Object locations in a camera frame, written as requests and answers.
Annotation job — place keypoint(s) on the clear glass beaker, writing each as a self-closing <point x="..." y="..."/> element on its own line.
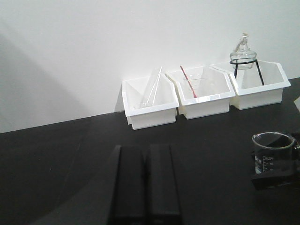
<point x="272" y="151"/>

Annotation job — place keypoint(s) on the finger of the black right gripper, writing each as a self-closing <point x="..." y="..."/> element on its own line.
<point x="279" y="177"/>

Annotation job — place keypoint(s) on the left white plastic bin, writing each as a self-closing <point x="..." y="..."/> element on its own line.
<point x="163" y="110"/>

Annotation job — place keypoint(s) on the black tripod ring stand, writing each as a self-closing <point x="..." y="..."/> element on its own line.
<point x="259" y="72"/>

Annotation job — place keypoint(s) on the white plastic bin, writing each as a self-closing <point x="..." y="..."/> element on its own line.
<point x="248" y="88"/>
<point x="213" y="96"/>
<point x="163" y="110"/>

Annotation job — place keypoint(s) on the red stirring rod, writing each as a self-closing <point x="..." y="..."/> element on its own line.
<point x="191" y="83"/>

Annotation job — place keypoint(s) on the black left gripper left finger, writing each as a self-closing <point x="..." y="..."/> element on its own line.
<point x="128" y="202"/>

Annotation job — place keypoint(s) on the middle white plastic bin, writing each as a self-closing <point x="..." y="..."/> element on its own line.
<point x="213" y="96"/>

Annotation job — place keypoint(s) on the small glass beaker in bin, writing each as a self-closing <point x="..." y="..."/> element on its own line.
<point x="197" y="78"/>

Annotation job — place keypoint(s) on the glass tubes in bin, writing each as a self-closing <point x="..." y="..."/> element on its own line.
<point x="150" y="92"/>

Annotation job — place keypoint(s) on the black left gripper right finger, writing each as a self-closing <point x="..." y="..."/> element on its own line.
<point x="163" y="205"/>

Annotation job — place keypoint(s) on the right white plastic bin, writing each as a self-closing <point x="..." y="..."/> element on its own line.
<point x="248" y="88"/>

